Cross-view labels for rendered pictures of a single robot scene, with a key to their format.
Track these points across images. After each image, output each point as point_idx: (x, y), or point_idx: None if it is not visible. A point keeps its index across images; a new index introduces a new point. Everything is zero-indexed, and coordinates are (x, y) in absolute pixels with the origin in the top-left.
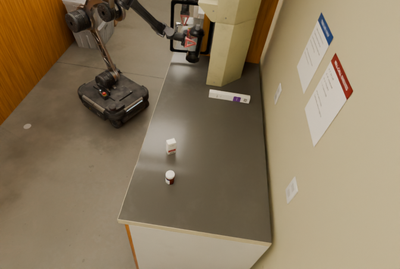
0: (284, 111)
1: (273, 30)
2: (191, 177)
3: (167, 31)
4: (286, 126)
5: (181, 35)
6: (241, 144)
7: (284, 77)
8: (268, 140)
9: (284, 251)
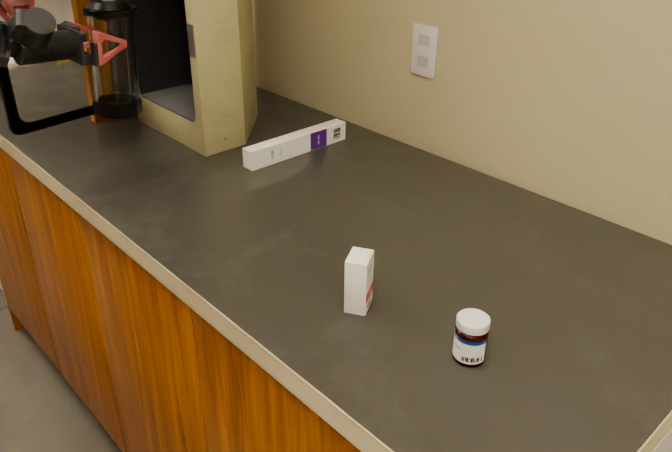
0: (501, 46)
1: None
2: (490, 312)
3: (33, 23)
4: (541, 62)
5: (69, 34)
6: (453, 197)
7: None
8: None
9: None
